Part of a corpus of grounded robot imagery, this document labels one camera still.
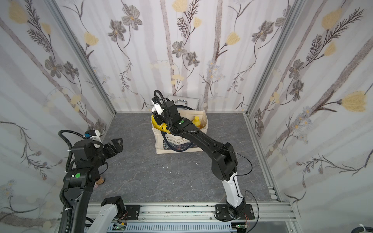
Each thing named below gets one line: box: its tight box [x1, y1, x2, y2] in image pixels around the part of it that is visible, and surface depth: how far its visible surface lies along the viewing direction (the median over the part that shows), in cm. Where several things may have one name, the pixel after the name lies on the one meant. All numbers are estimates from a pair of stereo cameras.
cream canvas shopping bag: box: [151, 128, 206, 154], surface depth 86 cm
